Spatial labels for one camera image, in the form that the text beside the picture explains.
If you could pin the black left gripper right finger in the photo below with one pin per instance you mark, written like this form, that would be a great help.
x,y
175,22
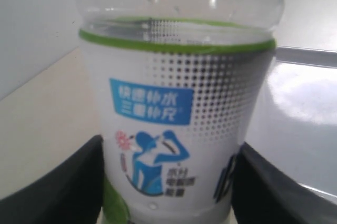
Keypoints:
x,y
264,194

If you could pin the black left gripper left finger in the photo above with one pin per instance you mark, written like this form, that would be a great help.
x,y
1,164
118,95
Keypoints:
x,y
71,193

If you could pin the clear plastic drink bottle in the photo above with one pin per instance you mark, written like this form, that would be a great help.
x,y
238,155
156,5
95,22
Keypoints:
x,y
175,83

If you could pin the white plastic tray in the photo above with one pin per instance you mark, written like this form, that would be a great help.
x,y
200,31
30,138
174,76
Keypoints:
x,y
293,125

